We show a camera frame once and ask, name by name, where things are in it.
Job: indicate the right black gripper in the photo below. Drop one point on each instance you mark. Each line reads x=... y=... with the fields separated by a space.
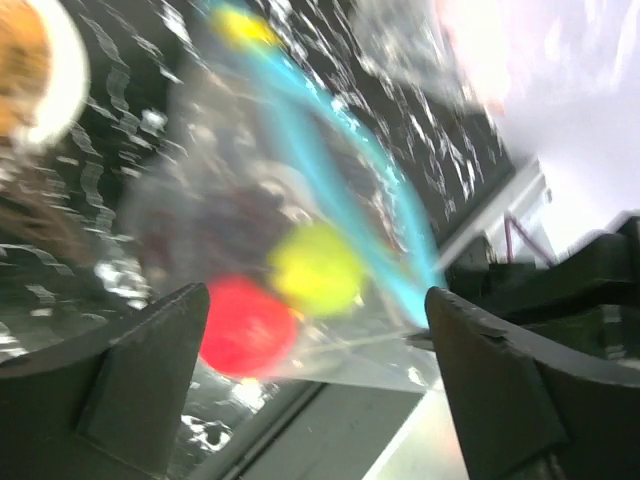
x=589 y=301

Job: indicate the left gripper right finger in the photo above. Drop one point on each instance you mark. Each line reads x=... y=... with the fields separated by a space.
x=526 y=407

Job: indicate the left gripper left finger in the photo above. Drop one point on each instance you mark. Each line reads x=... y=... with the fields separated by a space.
x=105 y=404

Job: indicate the red apple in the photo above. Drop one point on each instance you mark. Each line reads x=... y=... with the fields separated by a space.
x=248 y=331

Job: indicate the red grape bunch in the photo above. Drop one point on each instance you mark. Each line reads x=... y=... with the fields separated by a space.
x=229 y=231

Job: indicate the green pear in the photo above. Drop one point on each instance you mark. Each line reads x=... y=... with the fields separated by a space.
x=316 y=270

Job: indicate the clear zip top bag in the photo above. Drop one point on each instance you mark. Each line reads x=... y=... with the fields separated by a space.
x=245 y=115

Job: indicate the crumpled clear plastic bag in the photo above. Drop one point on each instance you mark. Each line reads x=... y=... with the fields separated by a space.
x=495 y=54

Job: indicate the white perforated plastic basket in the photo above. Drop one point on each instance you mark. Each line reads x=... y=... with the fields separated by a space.
x=67 y=90

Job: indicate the orange fruit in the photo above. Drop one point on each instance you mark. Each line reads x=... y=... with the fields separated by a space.
x=25 y=64

